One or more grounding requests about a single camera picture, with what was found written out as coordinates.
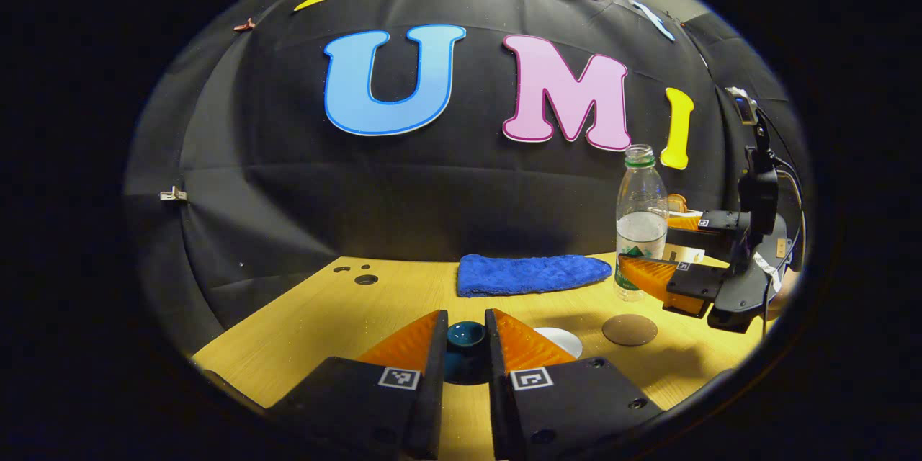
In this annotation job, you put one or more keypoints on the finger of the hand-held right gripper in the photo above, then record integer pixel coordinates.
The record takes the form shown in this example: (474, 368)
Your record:
(713, 230)
(677, 288)

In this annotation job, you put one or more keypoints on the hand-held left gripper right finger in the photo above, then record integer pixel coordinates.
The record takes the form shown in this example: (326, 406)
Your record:
(497, 389)

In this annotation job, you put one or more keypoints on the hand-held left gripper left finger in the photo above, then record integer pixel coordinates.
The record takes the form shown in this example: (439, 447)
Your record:
(436, 374)

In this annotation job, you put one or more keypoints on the dark blue teacup lid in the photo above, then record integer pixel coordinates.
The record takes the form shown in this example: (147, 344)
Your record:
(465, 337)

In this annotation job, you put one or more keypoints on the round brown coaster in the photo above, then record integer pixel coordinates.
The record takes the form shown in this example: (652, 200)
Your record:
(629, 330)

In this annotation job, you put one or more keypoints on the clear plastic water bottle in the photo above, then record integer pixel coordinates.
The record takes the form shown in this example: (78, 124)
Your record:
(639, 230)

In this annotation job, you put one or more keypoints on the white teacup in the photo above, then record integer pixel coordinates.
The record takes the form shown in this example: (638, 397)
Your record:
(562, 341)

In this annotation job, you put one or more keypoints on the brown toast slice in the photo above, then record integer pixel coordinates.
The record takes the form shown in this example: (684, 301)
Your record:
(678, 203)

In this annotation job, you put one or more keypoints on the blue towel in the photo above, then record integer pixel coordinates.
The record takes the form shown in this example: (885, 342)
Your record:
(533, 274)

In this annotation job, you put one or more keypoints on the black backdrop cloth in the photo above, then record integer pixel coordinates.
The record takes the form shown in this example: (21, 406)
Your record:
(446, 187)

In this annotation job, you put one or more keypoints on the silver metal clip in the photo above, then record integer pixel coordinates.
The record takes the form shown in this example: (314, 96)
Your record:
(173, 194)

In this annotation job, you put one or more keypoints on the small red clip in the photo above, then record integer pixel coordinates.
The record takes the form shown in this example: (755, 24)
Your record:
(243, 25)

